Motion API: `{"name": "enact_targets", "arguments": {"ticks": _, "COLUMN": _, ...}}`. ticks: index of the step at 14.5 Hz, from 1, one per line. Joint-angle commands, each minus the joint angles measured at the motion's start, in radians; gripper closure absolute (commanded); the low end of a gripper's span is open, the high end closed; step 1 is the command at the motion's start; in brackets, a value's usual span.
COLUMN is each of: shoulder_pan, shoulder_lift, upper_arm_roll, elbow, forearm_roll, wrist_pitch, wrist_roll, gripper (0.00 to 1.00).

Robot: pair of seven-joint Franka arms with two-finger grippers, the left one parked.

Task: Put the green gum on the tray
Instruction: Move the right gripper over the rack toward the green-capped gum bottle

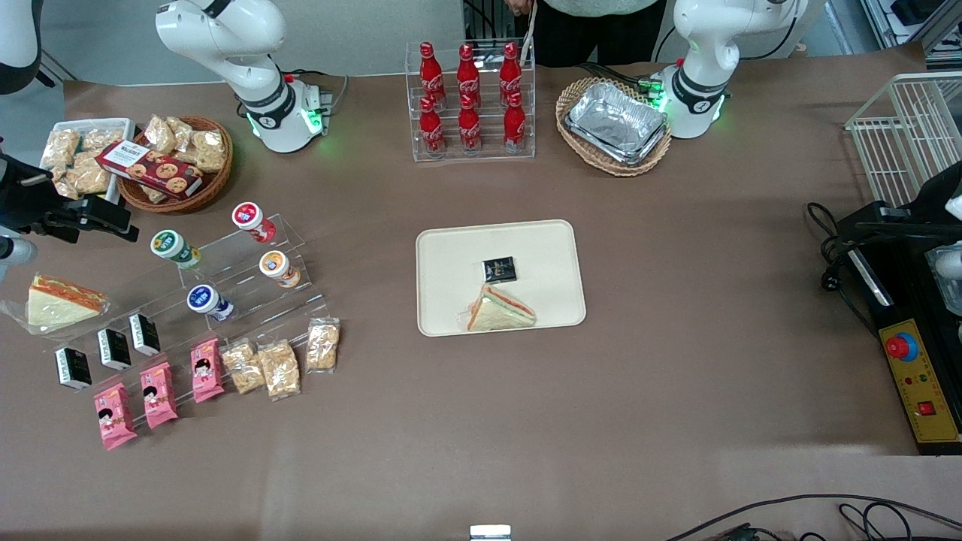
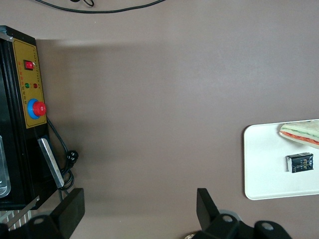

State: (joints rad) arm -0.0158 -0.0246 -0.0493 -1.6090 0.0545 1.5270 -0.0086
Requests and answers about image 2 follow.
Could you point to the black sealing machine yellow panel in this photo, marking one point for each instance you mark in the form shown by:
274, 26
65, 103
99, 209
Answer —
22, 124

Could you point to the black tissue packet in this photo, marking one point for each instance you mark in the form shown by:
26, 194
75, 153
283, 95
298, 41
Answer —
300, 163

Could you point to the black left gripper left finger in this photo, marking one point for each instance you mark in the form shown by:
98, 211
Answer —
71, 209

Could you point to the light wicker basket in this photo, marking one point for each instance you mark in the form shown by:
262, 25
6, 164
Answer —
191, 236

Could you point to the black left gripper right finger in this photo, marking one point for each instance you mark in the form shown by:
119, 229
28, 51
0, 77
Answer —
205, 211

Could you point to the wrapped triangle sandwich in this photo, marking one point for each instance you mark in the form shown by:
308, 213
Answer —
301, 134

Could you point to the cream plastic tray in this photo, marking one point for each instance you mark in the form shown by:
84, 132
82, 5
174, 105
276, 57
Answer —
264, 174

